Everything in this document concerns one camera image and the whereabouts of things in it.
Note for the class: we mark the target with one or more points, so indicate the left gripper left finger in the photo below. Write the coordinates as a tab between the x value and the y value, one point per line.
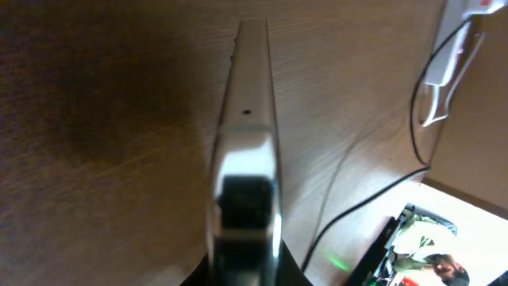
200	275

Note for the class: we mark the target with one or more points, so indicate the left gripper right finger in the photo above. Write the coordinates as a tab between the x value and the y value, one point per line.
289	272

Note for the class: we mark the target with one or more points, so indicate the black smartphone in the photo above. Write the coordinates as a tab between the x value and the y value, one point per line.
243	218

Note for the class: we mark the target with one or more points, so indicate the white power strip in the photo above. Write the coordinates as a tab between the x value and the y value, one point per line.
451	35

